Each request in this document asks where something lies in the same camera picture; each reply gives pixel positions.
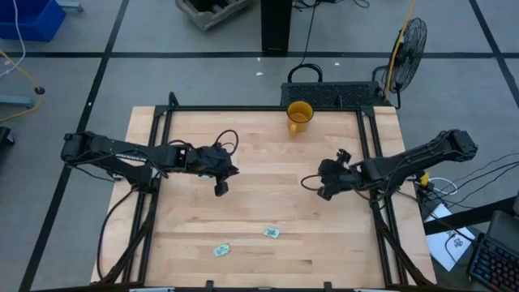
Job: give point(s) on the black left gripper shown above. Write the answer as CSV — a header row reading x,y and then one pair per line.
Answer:
x,y
207,160

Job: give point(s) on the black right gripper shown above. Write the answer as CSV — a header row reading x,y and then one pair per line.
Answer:
x,y
336,174

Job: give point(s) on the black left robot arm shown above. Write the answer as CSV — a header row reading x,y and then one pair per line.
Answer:
x,y
121,156

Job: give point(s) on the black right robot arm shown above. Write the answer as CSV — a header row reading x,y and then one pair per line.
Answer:
x,y
405,160

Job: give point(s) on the yellow mug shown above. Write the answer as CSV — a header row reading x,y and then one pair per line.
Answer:
x,y
300,117

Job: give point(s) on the green white sweetener packet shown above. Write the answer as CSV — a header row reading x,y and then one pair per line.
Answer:
x,y
221,250
271,232

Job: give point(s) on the white paper sheet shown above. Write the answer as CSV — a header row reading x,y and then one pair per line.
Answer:
x,y
446,243

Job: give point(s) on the black floor fan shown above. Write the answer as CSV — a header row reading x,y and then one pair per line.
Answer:
x,y
409,52

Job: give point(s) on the black upright tower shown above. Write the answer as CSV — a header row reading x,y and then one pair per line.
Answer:
x,y
275,24

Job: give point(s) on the grey moulded packing tray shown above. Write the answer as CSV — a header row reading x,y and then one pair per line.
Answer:
x,y
211,12

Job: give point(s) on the black backlit keyboard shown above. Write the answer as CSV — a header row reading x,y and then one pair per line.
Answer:
x,y
494,263

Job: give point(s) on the blue plastic crate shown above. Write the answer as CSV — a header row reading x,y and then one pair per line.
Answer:
x,y
28,18

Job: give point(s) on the black table frame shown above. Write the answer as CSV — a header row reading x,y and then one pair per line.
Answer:
x,y
263,108

